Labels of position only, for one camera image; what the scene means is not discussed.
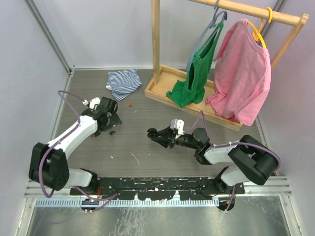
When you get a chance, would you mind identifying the blue clothes hanger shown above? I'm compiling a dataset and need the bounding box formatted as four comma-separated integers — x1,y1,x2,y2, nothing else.
186,0,228,74

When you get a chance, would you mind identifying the black earbud charging case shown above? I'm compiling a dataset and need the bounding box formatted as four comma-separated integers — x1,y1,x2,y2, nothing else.
147,128,158,139

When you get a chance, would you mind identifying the yellow clothes hanger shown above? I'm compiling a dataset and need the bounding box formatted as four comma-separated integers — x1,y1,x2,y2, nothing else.
247,7,273,49

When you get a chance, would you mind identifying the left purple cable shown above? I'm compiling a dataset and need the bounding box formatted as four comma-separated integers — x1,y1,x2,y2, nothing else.
39,90,119,212

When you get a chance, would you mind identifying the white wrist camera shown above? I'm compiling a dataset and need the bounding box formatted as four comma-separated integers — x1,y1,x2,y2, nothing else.
170,118,185,135
82,97,101,110

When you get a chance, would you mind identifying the aluminium rail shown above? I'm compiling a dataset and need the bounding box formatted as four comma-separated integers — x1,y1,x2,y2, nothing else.
24,176,292,198

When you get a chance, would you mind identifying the wooden clothes rack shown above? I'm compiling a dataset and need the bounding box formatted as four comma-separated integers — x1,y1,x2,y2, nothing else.
145,0,309,131

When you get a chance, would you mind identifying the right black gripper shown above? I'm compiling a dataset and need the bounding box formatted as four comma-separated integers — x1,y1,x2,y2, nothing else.
152,125,199,150

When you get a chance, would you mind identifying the blue striped folded cloth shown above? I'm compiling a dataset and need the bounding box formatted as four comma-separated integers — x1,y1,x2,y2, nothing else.
106,69,142,101

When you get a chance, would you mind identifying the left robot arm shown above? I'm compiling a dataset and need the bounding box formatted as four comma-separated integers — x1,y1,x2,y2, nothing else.
29,97,121,195

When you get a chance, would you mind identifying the green tank top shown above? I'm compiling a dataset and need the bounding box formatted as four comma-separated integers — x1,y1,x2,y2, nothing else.
166,22,224,108

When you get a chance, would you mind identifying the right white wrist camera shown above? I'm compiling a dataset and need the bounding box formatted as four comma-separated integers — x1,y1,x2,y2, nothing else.
170,118,185,135

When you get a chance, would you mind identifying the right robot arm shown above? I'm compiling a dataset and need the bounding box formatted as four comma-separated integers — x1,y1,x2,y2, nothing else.
147,126,281,194

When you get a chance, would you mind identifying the pink t-shirt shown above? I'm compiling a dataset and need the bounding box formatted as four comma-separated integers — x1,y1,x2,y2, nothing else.
205,19,271,126

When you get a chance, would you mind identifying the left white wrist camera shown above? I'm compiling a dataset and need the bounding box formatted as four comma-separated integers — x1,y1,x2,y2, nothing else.
82,97,101,110

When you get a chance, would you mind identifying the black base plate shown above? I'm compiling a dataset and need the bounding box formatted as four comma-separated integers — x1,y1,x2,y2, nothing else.
70,176,245,200

